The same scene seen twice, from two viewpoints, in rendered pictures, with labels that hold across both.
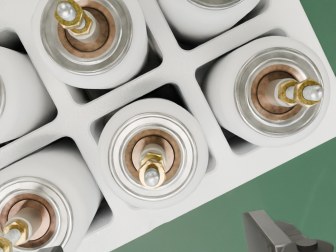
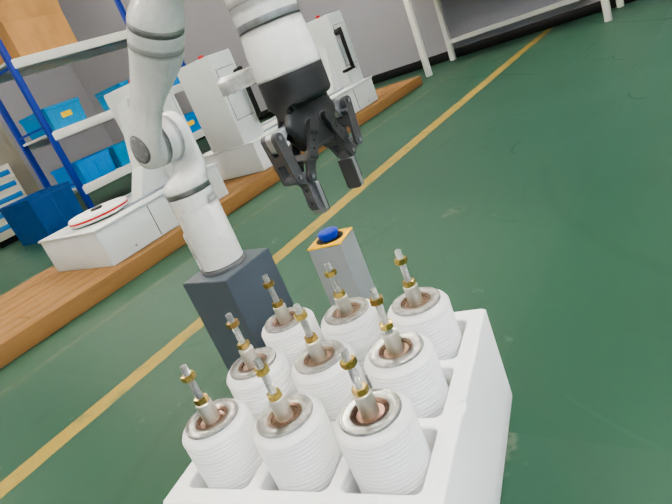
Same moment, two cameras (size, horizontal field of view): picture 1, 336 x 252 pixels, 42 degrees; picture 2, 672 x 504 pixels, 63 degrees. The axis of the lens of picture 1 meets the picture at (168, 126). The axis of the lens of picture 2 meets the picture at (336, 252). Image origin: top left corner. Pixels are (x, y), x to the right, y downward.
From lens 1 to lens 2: 0.68 m
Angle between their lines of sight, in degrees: 73
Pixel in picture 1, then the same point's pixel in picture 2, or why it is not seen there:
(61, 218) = (383, 394)
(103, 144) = (370, 368)
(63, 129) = not seen: hidden behind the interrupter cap
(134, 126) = (375, 351)
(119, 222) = (440, 426)
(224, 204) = (550, 466)
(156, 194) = (414, 351)
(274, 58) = (400, 300)
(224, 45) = not seen: hidden behind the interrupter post
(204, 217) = (552, 486)
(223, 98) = (400, 322)
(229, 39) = not seen: hidden behind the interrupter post
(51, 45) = (309, 370)
